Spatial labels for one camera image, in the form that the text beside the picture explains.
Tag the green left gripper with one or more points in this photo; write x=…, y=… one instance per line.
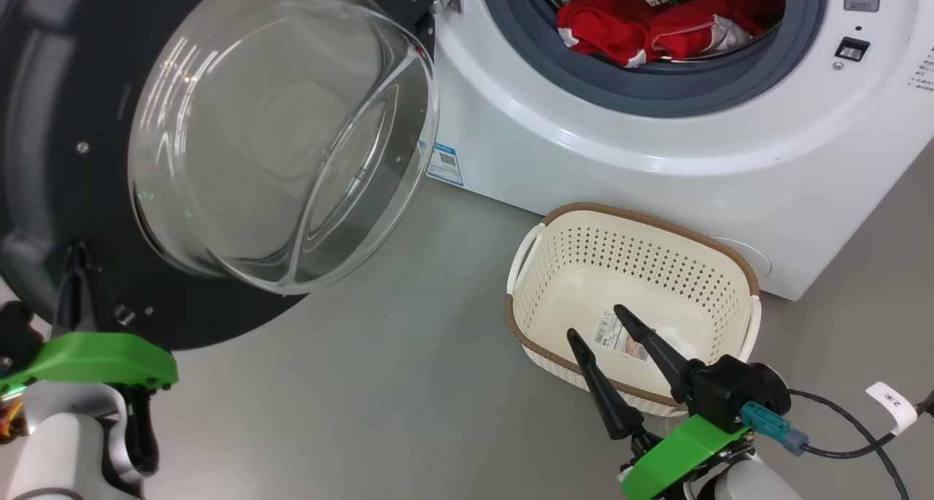
x=102, y=358

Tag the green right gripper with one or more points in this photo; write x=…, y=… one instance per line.
x=686, y=452

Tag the black round glass washer door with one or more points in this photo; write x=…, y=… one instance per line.
x=58, y=157

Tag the red clothing with white trim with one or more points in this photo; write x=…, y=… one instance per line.
x=613, y=29

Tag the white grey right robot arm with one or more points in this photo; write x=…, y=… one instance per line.
x=751, y=482

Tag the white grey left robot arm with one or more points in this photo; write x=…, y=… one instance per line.
x=58, y=449

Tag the white barcode label sticker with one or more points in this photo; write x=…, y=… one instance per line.
x=613, y=332

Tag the cream perforated basket brown rim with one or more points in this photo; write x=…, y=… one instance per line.
x=554, y=266

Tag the white front-load washing machine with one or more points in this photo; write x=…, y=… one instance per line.
x=584, y=142

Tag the blue energy label sticker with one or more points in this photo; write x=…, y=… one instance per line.
x=445, y=163

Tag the warning text sticker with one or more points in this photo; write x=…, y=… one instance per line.
x=925, y=69

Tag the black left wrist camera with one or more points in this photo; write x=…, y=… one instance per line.
x=18, y=332

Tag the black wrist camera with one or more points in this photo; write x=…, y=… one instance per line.
x=18, y=332
x=730, y=390

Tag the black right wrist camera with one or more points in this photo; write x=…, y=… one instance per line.
x=730, y=390

